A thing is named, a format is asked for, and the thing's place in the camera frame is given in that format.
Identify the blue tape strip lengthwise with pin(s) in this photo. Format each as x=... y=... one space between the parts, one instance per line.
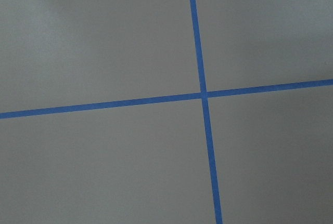
x=206 y=114

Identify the blue tape strip crosswise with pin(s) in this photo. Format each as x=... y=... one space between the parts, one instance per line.
x=163 y=99

